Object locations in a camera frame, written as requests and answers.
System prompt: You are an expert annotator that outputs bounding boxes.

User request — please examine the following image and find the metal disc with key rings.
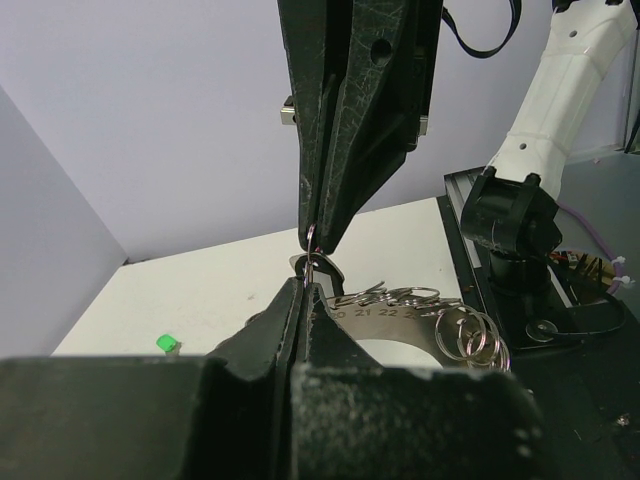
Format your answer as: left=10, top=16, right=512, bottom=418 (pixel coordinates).
left=295, top=282, right=511, bottom=372

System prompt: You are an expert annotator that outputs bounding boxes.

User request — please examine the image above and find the silver key with black fob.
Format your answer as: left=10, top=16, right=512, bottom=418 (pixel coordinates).
left=289, top=224, right=345, bottom=299

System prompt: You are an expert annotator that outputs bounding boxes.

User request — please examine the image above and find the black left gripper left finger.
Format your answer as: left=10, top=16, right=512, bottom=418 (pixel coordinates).
left=199, top=277, right=305, bottom=479

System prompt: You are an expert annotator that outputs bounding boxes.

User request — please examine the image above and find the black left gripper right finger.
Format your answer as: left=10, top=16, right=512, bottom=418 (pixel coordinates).
left=299, top=282, right=401, bottom=480

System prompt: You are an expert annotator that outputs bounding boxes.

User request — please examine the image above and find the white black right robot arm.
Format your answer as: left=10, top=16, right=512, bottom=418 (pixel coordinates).
left=278, top=1, right=639, bottom=263

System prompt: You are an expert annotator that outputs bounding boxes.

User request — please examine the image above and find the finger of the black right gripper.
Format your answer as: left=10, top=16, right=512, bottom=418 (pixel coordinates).
left=314, top=1, right=443, bottom=253
left=278, top=1, right=350, bottom=250

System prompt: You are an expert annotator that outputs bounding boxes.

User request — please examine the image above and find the key with green cap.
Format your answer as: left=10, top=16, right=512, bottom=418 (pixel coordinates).
left=156, top=334, right=181, bottom=356

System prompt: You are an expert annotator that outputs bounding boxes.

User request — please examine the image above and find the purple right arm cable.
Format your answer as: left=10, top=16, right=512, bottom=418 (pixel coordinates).
left=557, top=202, right=631, bottom=291

